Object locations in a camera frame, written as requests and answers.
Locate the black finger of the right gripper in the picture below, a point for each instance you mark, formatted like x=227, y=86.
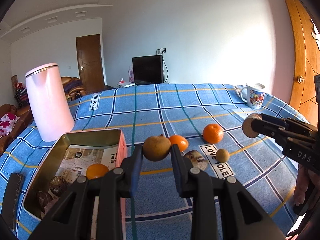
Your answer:
x=288, y=124
x=277, y=134

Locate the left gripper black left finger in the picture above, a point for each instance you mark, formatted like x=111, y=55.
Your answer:
x=125, y=177

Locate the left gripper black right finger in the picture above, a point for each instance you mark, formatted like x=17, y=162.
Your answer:
x=221, y=203

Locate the dark passion fruit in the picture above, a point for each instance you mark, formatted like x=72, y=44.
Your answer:
x=44, y=198

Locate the small brown kiwi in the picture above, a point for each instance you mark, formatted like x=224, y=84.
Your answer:
x=222, y=155

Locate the textured mandarin orange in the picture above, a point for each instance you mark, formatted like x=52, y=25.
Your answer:
x=213, y=133

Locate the large orange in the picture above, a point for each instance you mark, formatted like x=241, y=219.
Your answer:
x=96, y=171

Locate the small smooth orange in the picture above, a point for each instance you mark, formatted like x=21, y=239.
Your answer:
x=180, y=141

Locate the larger brown kiwi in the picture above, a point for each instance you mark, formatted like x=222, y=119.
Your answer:
x=156, y=148

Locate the right hand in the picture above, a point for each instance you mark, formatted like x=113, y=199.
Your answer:
x=302, y=184

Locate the white cartoon mug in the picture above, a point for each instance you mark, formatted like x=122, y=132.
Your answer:
x=253, y=94

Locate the paper leaflet in tin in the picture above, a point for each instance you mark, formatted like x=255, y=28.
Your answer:
x=78, y=158

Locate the black phone case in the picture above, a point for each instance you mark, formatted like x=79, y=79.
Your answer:
x=11, y=199

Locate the orange wooden door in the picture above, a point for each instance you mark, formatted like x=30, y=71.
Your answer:
x=306, y=43

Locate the pink electric kettle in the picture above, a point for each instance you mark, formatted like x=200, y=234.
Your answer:
x=48, y=102

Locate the brown leather sofa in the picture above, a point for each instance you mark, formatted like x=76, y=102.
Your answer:
x=25, y=119

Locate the floral pink cushion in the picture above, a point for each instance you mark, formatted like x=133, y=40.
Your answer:
x=7, y=123

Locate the black television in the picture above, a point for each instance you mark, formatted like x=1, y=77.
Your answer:
x=148, y=69

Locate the brown leather armchair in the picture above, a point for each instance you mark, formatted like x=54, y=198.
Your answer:
x=73, y=88

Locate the brown wooden door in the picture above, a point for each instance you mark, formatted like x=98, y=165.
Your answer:
x=90, y=65

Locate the wall socket with cable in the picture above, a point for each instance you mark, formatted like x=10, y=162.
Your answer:
x=160, y=52

